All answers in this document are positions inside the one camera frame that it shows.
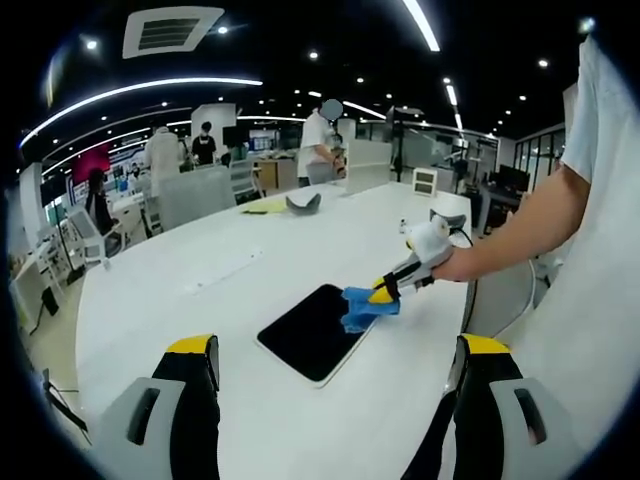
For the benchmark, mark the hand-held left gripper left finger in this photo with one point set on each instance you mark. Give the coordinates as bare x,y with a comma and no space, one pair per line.
165,430

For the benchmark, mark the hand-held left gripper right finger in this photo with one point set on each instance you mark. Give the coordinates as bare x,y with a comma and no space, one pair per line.
505,430

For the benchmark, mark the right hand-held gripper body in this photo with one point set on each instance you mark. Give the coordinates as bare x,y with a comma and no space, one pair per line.
427,242

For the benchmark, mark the blue cleaning cloth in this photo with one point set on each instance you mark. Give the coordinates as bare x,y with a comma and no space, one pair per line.
367,312

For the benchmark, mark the black tablet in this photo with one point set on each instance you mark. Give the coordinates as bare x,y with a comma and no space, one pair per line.
312,337

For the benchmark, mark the person's right hand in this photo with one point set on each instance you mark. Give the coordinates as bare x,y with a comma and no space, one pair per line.
455,267

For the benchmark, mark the grey curved visor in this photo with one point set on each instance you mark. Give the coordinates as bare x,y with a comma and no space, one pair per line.
302,206
456,220

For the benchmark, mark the small white slatted box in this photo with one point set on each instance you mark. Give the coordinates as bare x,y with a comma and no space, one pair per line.
424,182

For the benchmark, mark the white desk partition panel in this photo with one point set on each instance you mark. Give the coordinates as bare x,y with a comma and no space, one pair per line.
365,165

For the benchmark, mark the black equipment stand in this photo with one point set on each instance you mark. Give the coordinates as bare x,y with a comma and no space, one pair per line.
397,145

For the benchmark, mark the black tripod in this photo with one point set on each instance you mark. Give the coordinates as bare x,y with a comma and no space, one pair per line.
65,405

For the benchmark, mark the black computer monitor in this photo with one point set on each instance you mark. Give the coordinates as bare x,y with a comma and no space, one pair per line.
509,179

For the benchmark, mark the person's white shirt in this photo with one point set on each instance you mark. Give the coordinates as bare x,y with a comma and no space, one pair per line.
600,350

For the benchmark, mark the yellow paper sheet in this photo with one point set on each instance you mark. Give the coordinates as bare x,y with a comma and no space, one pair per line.
265,208

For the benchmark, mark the black box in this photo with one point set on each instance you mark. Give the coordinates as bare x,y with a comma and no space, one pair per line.
50,301

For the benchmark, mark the white mesh office chair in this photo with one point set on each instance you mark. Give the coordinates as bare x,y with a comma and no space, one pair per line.
92,235
245,177

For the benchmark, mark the white side desk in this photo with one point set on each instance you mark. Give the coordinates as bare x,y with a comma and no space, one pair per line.
35,285

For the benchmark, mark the grey desk partition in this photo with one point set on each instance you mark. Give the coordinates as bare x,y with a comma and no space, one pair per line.
197,200

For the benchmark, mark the straight ceiling light strip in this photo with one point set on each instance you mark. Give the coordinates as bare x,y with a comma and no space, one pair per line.
422,25

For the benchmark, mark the magenta display screen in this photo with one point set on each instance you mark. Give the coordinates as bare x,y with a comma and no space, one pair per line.
92,161

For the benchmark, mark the curved ceiling light strip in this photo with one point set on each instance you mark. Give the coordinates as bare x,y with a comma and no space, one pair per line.
140,88

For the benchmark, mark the white ceiling air vent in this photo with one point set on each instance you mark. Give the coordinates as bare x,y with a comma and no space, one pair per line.
170,32

